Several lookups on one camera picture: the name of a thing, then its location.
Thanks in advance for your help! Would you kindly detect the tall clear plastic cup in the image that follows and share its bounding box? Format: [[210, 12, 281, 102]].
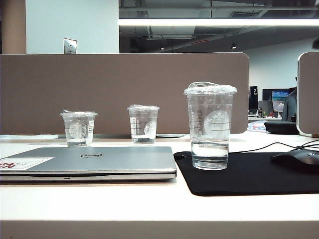
[[183, 81, 238, 171]]

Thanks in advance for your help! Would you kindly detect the medium clear plastic cup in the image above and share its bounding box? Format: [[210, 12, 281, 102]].
[[126, 104, 160, 145]]

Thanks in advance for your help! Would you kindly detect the closed silver laptop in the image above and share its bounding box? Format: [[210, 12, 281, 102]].
[[0, 146, 177, 184]]

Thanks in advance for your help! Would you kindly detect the short clear cup with label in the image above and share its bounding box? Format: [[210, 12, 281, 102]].
[[59, 109, 98, 147]]

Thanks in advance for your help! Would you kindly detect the wide brown desk partition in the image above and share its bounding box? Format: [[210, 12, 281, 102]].
[[0, 52, 250, 136]]

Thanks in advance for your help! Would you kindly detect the black sign with number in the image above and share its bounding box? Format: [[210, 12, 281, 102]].
[[249, 86, 259, 110]]

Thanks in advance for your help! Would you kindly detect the blue plastic bag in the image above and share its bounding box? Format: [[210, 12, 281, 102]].
[[248, 119, 269, 131]]

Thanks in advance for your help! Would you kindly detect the black mouse pad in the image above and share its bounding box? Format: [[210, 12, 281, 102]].
[[173, 151, 319, 197]]

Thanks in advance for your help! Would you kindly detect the long ceiling light strip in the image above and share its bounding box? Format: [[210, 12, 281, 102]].
[[118, 18, 319, 26]]

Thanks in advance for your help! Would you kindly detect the background monitor with blue picture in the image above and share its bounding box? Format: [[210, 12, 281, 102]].
[[271, 90, 291, 113]]

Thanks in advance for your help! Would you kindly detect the seated person in grey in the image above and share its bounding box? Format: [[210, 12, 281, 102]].
[[281, 87, 298, 122]]

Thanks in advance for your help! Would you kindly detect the black computer mouse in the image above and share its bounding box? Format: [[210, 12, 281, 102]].
[[270, 150, 319, 173]]

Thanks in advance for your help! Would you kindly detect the narrow brown desk partition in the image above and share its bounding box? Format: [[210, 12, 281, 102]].
[[297, 51, 319, 137]]

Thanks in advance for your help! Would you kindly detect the metal wall switch plate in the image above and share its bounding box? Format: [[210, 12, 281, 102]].
[[63, 37, 77, 54]]

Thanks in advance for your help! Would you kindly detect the black mouse cable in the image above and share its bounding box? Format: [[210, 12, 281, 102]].
[[174, 139, 319, 158]]

